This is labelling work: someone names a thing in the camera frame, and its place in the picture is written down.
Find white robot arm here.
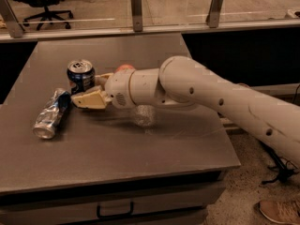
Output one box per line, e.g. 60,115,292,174
71,56,300,166

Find middle metal glass bracket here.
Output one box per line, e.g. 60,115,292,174
130,0,143,32

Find black drawer handle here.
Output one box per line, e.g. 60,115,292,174
96,202,134,219

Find black stand base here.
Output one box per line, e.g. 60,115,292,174
260,142,299,185

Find blue pepsi can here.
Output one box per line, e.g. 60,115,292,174
67,59,95,95

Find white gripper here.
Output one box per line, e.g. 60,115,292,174
71,69,135,110

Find left metal glass bracket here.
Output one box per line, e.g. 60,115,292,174
0,0,24,38

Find metal glass bracket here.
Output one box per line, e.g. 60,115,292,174
206,0,223,28
0,0,24,38
130,0,143,32

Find right metal glass bracket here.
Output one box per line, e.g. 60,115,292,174
206,0,223,28

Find crushed redbull can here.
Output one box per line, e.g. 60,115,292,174
33,88,71,140

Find red apple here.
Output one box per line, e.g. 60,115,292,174
115,64,135,72

